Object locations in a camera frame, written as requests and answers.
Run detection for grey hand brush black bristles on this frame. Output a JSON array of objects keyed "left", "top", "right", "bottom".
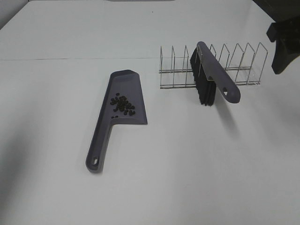
[{"left": 190, "top": 41, "right": 241, "bottom": 106}]

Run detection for chrome wire dish rack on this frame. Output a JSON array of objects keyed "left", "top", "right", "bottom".
[{"left": 158, "top": 42, "right": 268, "bottom": 89}]

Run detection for pile of coffee beans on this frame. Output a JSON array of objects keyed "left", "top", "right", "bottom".
[{"left": 110, "top": 92, "right": 136, "bottom": 119}]

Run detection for grey plastic dustpan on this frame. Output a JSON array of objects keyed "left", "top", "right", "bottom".
[{"left": 85, "top": 69, "right": 148, "bottom": 173}]

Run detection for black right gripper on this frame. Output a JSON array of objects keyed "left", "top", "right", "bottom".
[{"left": 254, "top": 0, "right": 300, "bottom": 74}]

